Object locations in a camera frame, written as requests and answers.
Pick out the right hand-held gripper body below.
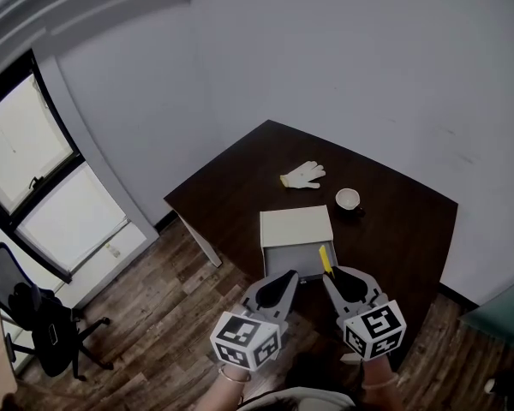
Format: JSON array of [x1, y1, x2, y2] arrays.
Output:
[[337, 299, 409, 361]]

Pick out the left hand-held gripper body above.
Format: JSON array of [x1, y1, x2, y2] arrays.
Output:
[[209, 307, 292, 371]]

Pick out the yellow plastic stick tool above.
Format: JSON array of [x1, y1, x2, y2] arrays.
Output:
[[318, 244, 337, 279]]

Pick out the grey drawer box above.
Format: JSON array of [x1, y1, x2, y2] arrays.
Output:
[[259, 205, 339, 283]]

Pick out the person's right forearm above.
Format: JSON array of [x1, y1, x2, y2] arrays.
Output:
[[361, 356, 407, 411]]

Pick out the person's left forearm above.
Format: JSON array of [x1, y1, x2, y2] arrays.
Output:
[[191, 363, 253, 411]]

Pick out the dark wooden table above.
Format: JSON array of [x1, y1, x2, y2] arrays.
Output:
[[163, 119, 460, 371]]

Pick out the person's black trousers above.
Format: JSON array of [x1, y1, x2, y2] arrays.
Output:
[[281, 350, 363, 402]]

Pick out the person's white shirt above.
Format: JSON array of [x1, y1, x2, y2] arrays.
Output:
[[238, 384, 357, 411]]

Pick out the white and black cup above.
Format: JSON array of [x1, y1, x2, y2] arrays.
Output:
[[334, 187, 366, 217]]

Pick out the white work glove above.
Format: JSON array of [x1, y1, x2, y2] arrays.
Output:
[[278, 160, 327, 190]]

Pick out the teal glass panel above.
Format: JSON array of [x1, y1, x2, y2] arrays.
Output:
[[457, 271, 514, 351]]

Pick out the black floor item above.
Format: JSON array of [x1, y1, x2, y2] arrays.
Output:
[[482, 369, 514, 411]]

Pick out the black office chair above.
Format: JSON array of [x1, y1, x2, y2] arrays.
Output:
[[0, 241, 115, 381]]

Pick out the black framed window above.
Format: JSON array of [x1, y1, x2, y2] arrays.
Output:
[[0, 48, 130, 285]]

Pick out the thin metal bracelet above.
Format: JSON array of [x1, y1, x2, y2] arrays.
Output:
[[218, 365, 252, 385]]

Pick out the pale bead bracelet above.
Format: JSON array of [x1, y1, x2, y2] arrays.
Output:
[[361, 372, 400, 391]]

